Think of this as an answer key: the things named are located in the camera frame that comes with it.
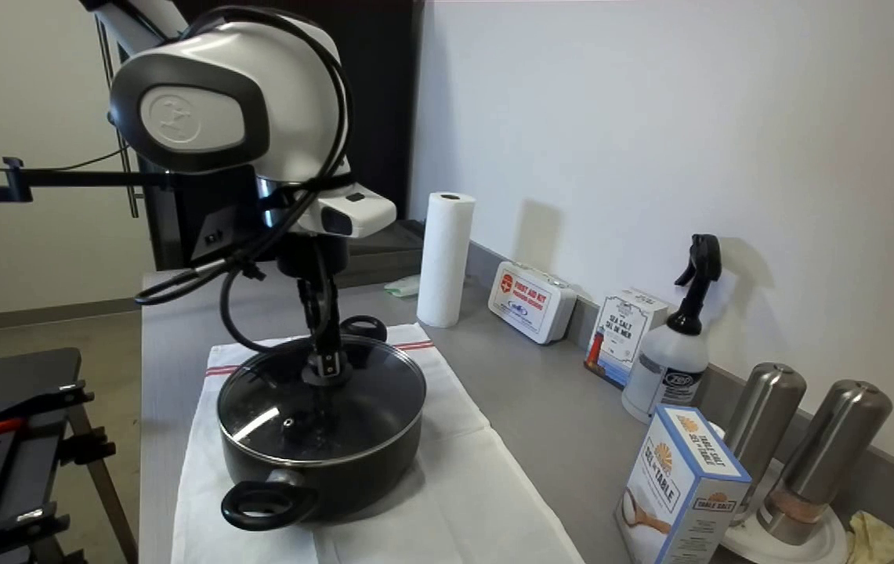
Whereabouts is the black cable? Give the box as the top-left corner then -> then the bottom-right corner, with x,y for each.
0,143 -> 130,174

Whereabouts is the table salt box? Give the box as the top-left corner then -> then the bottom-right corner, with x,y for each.
615,404 -> 752,564

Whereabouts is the paper towel roll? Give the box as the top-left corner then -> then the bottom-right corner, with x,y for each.
416,192 -> 476,328

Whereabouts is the sea salt box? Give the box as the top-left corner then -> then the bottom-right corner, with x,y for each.
584,288 -> 671,390

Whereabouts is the black pot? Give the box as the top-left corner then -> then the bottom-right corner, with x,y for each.
215,316 -> 428,532

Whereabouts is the white grinder base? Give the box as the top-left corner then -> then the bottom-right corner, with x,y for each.
709,423 -> 849,564

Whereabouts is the steel grinder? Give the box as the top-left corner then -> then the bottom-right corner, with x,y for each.
723,362 -> 807,526
756,380 -> 893,547

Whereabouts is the white spray bottle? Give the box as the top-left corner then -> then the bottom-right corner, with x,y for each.
622,233 -> 723,425

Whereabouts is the glass pot lid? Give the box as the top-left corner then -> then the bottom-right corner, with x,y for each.
218,335 -> 426,467

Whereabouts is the yellow cloth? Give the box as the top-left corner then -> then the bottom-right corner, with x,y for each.
846,511 -> 894,564

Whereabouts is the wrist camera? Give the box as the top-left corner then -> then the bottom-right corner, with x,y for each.
190,186 -> 263,263

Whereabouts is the white towel with red stripe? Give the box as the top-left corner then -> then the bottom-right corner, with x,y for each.
171,323 -> 585,564

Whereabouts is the black clamp with orange trigger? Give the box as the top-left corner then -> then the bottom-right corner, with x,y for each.
0,380 -> 96,439

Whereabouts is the white first aid kit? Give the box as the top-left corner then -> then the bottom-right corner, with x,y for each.
488,261 -> 577,345

